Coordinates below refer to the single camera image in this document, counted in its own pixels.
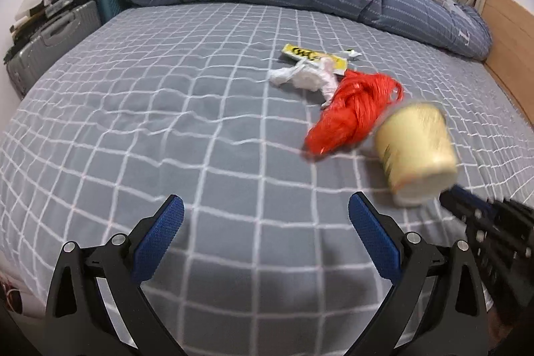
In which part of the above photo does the grey suitcase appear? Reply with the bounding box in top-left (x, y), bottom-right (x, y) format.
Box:
top-left (5, 1), bottom-right (103, 100)

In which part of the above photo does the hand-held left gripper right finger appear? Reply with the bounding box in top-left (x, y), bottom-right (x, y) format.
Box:
top-left (349, 192), bottom-right (490, 356)

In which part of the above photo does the wooden bed frame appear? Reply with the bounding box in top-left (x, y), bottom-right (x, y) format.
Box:
top-left (480, 0), bottom-right (534, 124)

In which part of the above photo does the grey checked bed sheet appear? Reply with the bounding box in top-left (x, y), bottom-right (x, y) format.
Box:
top-left (0, 1), bottom-right (534, 356)

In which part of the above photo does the yellow packet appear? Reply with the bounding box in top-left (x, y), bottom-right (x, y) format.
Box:
top-left (281, 44), bottom-right (348, 74)

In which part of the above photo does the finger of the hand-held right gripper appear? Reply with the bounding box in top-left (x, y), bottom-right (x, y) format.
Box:
top-left (440, 184), bottom-right (507, 229)

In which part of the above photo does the red plastic bag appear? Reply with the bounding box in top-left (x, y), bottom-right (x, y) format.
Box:
top-left (304, 70), bottom-right (405, 161)

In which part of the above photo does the gold paper cup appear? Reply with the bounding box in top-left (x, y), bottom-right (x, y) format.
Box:
top-left (373, 99), bottom-right (460, 207)

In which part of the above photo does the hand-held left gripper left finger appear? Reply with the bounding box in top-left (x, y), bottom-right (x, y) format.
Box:
top-left (45, 194), bottom-right (185, 356)

